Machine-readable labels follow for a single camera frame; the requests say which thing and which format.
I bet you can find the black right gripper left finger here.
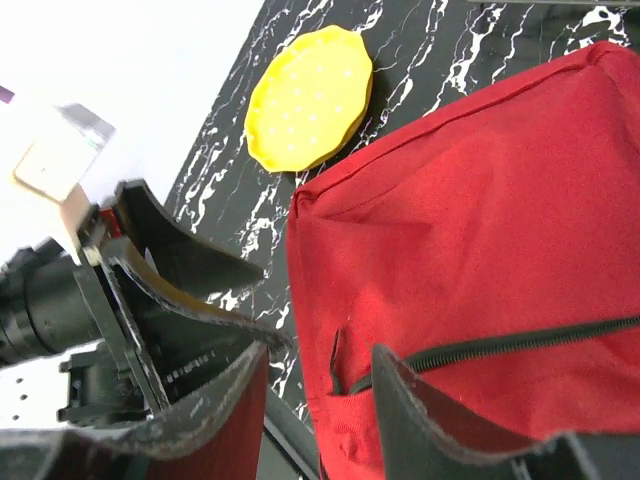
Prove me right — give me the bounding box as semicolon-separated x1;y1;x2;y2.
1;342;268;479

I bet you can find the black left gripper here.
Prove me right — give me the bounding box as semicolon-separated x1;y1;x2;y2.
57;179;291;428

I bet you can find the orange dotted plate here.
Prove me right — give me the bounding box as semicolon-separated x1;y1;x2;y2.
244;25;373;173

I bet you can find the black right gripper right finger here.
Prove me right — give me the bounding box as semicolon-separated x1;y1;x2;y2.
372;345;639;479

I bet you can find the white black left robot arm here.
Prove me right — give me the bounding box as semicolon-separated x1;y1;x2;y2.
1;180;290;428

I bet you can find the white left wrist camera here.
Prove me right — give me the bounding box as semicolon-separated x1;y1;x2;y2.
4;103;116;255

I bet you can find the red backpack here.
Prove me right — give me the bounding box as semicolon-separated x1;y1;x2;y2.
287;41;639;479

